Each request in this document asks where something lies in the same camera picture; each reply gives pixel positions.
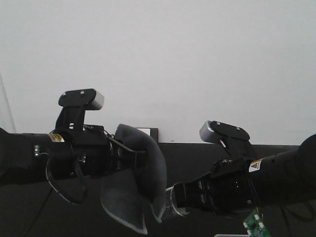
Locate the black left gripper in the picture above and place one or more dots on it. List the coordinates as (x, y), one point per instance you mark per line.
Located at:
(99, 153)

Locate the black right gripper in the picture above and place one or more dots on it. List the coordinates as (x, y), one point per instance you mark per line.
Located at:
(225, 189)

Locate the gray cloth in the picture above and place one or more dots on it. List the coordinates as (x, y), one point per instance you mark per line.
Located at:
(124, 193)

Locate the clear glass beaker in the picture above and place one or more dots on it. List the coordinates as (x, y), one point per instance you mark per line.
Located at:
(172, 208)

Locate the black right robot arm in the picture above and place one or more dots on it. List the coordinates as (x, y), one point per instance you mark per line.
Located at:
(285, 178)

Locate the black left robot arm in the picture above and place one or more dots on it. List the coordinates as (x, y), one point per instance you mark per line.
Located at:
(23, 156)

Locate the metal tray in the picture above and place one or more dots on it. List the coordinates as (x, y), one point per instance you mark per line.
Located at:
(230, 235)

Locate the black white power socket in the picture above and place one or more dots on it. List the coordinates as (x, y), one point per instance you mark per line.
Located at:
(152, 132)

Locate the green circuit board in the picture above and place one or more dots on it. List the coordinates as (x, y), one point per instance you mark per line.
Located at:
(254, 225)

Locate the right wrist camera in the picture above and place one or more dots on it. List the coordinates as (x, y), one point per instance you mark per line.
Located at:
(233, 139)

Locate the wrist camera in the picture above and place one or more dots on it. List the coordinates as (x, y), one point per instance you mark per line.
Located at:
(233, 139)
(74, 103)

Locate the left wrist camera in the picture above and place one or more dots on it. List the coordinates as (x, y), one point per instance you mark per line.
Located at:
(74, 103)

